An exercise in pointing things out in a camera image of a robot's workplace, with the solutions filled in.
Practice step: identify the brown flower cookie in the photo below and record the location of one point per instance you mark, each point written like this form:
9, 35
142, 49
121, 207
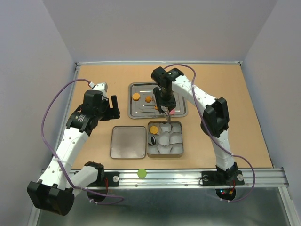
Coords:
148, 99

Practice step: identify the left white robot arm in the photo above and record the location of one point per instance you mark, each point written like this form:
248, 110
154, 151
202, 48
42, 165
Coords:
55, 190

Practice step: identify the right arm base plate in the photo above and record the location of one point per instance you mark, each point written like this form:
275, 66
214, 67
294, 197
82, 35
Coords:
214, 178

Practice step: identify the black sandwich cookie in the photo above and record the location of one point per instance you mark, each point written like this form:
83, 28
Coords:
153, 140

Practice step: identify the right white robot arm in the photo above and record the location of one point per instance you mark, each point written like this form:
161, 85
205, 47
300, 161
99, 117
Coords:
213, 112

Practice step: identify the square tin lid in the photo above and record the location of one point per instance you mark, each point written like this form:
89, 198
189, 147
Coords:
128, 142

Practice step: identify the square cookie tin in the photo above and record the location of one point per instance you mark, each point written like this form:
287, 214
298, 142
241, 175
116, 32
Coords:
169, 140

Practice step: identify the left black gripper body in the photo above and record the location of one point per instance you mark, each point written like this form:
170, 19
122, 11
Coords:
105, 112

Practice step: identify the green round cookie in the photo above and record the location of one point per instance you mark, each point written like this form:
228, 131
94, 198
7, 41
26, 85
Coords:
142, 173

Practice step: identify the orange waffle cookie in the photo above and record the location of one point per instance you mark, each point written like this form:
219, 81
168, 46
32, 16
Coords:
154, 129

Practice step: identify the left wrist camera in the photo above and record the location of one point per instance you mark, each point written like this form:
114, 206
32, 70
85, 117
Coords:
103, 86

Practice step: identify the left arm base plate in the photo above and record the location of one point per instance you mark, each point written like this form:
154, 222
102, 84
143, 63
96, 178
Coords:
110, 179

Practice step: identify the metal tongs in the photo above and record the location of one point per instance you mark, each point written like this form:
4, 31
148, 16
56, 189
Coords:
166, 113

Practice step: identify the orange round cookie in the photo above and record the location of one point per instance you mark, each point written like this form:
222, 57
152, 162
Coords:
136, 96

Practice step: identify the aluminium front rail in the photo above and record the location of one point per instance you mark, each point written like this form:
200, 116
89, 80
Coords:
189, 178

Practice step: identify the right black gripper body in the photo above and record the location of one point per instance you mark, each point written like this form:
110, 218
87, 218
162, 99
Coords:
164, 98

